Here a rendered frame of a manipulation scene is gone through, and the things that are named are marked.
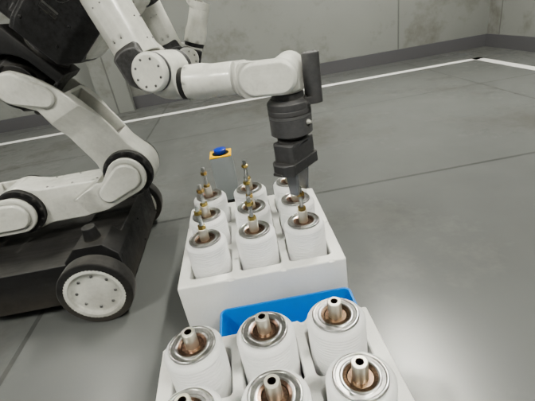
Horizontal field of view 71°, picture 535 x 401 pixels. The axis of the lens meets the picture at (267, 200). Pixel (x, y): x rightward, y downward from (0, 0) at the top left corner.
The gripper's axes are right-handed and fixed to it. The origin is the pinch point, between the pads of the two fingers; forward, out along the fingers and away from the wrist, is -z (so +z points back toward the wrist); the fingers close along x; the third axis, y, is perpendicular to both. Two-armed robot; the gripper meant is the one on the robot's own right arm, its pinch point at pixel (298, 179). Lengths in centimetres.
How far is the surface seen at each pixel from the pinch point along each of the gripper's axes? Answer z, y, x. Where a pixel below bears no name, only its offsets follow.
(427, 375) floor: -36.1, 31.7, 6.7
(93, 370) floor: -36, -34, 46
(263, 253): -14.9, -4.4, 10.6
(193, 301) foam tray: -22.5, -15.2, 25.4
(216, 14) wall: 35, -236, -217
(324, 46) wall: -9, -165, -287
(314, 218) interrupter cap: -10.7, 2.0, -1.6
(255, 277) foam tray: -18.7, -4.3, 14.8
